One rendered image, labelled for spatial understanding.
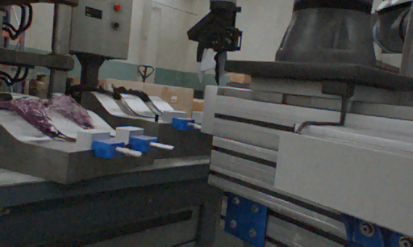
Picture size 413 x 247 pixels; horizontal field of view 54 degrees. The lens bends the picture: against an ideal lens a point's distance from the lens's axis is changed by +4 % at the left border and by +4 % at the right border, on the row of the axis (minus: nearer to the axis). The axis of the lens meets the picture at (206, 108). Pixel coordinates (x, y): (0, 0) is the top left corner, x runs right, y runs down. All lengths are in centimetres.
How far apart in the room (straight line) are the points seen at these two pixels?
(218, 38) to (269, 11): 796
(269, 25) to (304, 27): 829
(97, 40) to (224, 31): 94
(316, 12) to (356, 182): 29
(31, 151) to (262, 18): 844
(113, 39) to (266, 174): 137
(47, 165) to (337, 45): 51
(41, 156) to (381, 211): 55
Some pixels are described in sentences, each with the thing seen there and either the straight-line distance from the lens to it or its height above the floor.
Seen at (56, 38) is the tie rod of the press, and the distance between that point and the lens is 163.
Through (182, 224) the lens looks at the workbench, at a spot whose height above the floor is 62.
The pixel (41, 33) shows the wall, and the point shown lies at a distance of 826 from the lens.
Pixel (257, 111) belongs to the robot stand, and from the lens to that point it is 64.
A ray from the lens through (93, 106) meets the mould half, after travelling 119.
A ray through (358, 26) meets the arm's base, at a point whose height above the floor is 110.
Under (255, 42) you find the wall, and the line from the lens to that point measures 903.
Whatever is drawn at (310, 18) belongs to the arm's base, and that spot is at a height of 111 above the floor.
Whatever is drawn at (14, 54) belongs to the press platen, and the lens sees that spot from 163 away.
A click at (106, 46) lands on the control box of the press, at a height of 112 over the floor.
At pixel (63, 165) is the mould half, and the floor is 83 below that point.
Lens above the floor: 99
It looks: 3 degrees down
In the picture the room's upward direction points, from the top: 7 degrees clockwise
